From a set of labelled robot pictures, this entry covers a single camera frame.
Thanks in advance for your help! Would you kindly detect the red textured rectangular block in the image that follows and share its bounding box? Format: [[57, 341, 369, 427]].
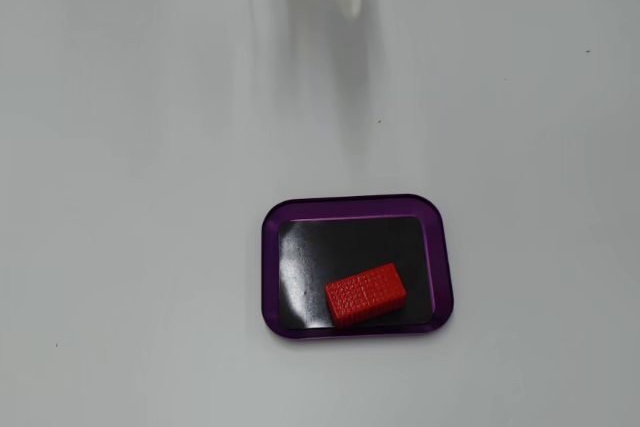
[[324, 261, 408, 330]]

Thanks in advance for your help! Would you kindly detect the purple metal tray black base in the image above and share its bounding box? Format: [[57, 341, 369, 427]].
[[260, 192, 455, 343]]

